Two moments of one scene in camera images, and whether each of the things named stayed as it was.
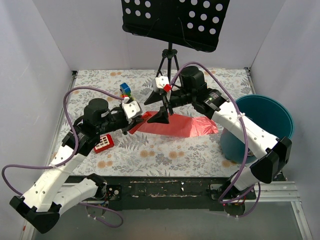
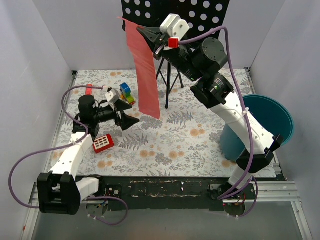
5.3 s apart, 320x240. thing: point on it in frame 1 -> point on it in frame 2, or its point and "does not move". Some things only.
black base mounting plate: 174,193 does not move
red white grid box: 106,141 does not move
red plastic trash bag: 178,125 -> 145,61
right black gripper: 167,99 -> 160,47
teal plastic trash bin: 269,112 does not move
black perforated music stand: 196,24 does not move
